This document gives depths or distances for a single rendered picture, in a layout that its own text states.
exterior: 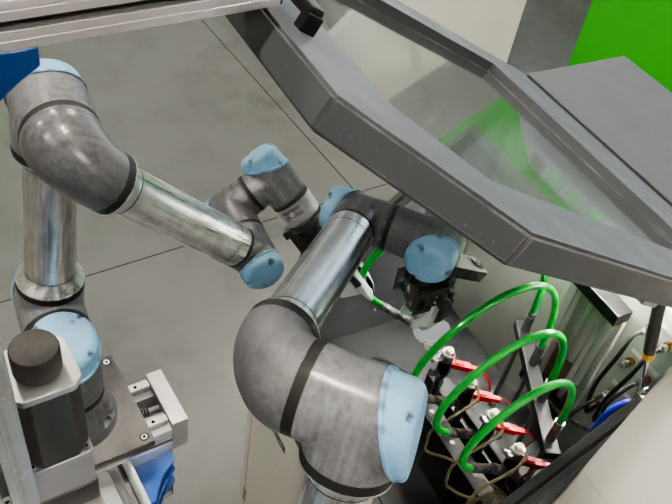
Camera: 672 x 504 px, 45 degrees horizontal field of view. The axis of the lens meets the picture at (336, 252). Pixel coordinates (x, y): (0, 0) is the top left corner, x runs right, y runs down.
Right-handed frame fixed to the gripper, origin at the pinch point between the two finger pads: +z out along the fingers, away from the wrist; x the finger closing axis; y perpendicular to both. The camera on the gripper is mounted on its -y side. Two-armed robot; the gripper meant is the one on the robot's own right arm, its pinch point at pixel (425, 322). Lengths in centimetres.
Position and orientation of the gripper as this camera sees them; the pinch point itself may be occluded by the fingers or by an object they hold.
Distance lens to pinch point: 152.4
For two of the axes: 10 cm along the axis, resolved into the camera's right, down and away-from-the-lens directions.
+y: -8.8, 2.3, -4.1
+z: -1.3, 7.1, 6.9
